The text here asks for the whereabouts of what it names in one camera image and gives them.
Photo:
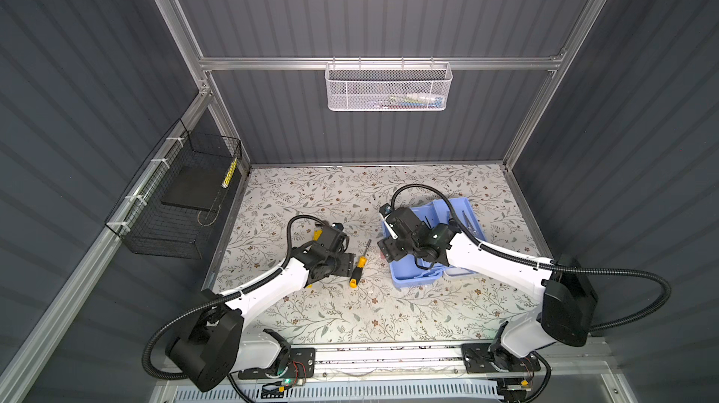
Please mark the black wire basket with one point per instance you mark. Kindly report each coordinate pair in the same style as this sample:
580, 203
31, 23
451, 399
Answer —
148, 227

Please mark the clear handled screwdriver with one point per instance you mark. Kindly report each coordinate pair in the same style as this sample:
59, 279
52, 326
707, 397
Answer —
470, 225

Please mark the yellow marker pen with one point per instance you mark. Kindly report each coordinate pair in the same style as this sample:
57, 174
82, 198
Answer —
230, 173

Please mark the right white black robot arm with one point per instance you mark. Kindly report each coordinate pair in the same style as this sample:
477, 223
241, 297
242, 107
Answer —
565, 302

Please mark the yellow black handled screwdriver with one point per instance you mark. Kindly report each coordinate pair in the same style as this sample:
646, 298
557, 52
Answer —
357, 272

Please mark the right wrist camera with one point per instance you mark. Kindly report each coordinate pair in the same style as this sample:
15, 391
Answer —
387, 214

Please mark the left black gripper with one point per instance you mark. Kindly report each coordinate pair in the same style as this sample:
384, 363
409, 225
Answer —
347, 263

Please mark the yellow pipe wrench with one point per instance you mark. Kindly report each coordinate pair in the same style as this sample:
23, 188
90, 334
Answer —
314, 257

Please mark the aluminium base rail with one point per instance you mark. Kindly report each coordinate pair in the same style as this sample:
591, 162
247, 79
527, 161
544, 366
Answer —
444, 358

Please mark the white blue tool box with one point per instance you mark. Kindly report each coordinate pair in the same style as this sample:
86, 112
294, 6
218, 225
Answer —
405, 273

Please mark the floral table mat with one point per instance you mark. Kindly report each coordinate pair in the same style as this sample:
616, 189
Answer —
278, 208

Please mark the black pad in basket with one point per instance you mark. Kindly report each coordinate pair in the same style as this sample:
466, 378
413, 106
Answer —
195, 188

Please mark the white wire mesh basket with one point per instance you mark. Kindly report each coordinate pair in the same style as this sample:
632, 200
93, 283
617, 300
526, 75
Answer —
351, 85

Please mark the pens in white basket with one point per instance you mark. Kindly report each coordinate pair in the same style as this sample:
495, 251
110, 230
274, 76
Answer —
421, 101

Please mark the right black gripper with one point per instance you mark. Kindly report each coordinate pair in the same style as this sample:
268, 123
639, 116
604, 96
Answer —
388, 246

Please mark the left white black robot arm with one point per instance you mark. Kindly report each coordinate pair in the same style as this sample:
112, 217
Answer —
212, 343

